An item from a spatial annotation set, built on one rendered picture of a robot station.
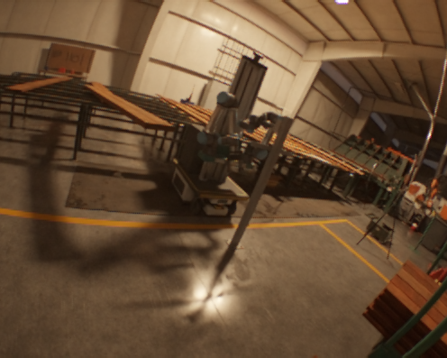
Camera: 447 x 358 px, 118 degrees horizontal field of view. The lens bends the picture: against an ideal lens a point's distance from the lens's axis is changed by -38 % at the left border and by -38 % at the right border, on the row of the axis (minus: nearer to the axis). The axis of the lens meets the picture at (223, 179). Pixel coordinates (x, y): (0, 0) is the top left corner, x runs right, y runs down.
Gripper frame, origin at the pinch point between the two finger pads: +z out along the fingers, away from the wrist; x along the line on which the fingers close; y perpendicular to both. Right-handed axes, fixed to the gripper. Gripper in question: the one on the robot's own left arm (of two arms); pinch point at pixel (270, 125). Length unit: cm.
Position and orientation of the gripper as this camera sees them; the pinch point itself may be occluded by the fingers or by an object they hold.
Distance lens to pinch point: 196.5
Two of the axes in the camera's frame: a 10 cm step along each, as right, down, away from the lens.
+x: 5.6, 5.4, 6.3
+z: 4.5, 4.5, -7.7
